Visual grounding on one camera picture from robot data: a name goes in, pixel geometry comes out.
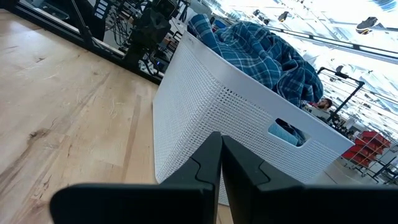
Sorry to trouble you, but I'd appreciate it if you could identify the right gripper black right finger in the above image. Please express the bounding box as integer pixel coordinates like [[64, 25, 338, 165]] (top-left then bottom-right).
[[221, 135, 308, 224]]

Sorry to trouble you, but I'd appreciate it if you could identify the rack of red bins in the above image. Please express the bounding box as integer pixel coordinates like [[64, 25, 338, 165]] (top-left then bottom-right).
[[341, 129, 392, 170]]

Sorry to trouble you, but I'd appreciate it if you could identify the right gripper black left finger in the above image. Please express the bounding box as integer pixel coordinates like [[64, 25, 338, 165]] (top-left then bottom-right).
[[159, 131, 223, 224]]

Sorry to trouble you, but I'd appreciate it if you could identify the white woven plastic basket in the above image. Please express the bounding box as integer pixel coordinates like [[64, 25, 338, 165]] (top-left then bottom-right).
[[152, 30, 356, 207]]

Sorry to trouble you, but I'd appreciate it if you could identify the black metal stand frame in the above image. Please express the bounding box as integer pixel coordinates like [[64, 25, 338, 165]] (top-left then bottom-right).
[[316, 66, 366, 125]]

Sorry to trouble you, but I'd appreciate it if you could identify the blue plaid shirt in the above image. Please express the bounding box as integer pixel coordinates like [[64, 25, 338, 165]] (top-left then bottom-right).
[[186, 13, 325, 108]]

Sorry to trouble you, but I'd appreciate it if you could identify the person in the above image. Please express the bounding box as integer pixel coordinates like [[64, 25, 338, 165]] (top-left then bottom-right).
[[306, 97, 333, 113]]

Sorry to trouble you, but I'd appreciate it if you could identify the black aluminium table frame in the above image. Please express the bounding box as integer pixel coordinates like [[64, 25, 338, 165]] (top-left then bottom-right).
[[0, 0, 164, 85]]

